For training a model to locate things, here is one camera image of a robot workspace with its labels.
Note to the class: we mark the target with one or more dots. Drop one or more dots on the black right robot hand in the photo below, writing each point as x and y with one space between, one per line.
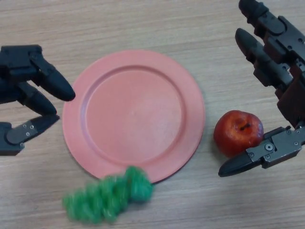
278 55

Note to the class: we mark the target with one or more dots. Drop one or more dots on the red apple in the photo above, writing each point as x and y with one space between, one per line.
234 136

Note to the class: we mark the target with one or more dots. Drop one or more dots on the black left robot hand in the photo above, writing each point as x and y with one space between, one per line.
26 78

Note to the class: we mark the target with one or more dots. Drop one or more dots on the pink round plate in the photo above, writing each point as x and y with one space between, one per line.
134 117

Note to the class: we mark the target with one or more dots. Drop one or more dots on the green plastic grape bunch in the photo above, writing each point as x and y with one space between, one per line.
107 198

